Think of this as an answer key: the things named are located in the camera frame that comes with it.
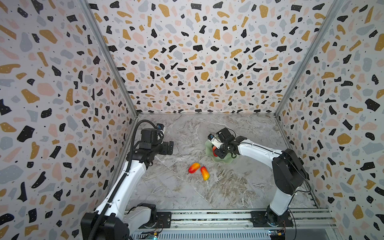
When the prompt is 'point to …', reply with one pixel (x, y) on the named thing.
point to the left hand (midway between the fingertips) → (164, 140)
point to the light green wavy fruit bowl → (208, 148)
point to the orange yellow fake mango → (205, 173)
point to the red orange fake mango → (193, 167)
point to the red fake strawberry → (214, 148)
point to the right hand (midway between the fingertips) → (216, 146)
